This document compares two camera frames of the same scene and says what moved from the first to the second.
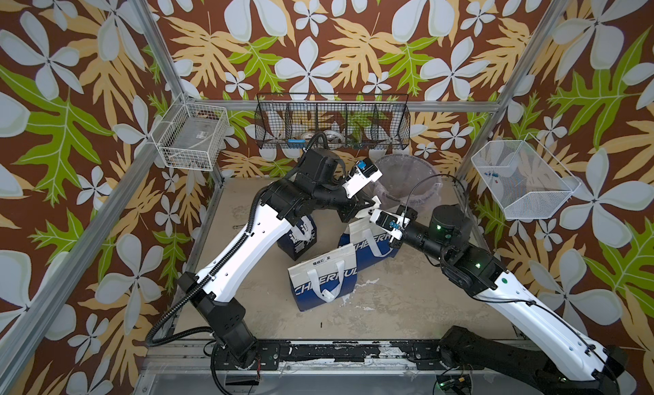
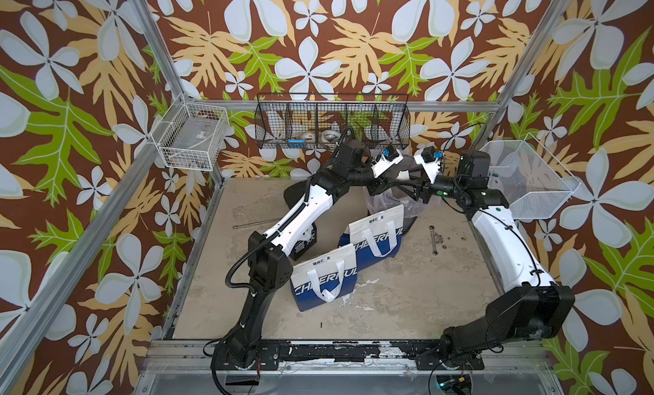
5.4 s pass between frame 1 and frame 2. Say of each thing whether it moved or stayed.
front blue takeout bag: stayed
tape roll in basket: stayed
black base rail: stayed
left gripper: moved
